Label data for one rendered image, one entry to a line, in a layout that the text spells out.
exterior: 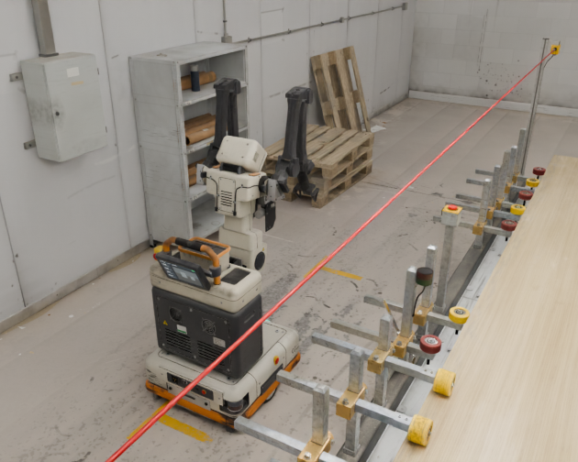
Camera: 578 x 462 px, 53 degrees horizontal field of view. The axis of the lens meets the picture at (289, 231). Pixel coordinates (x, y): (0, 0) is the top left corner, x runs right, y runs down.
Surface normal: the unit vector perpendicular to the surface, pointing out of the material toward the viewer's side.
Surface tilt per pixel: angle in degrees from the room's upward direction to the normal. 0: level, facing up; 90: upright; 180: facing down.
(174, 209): 90
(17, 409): 0
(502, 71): 90
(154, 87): 90
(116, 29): 90
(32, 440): 0
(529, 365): 0
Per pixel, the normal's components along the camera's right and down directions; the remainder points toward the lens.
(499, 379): 0.00, -0.90
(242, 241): -0.50, 0.25
